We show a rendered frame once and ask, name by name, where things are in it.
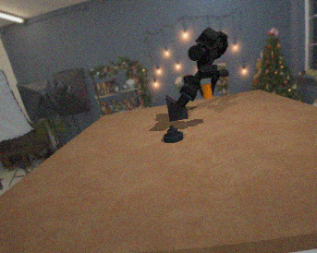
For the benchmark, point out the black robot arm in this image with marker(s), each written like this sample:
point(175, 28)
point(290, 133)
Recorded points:
point(211, 44)

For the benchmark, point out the orange knob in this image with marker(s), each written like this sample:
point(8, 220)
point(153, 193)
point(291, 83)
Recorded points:
point(207, 91)

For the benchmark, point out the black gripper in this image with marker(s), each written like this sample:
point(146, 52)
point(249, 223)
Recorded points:
point(220, 73)

